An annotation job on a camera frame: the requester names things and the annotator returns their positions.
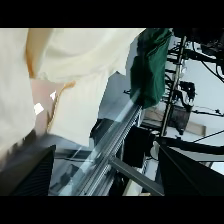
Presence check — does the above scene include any dark green garment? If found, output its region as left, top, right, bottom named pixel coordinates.
left=129, top=28, right=174, bottom=110

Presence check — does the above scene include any cream T-shirt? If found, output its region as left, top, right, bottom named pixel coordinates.
left=0, top=28, right=146, bottom=162

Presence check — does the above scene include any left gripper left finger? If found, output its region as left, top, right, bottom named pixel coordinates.
left=0, top=144, right=57, bottom=197

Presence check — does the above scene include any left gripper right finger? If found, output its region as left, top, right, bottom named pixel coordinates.
left=157, top=145, right=224, bottom=197

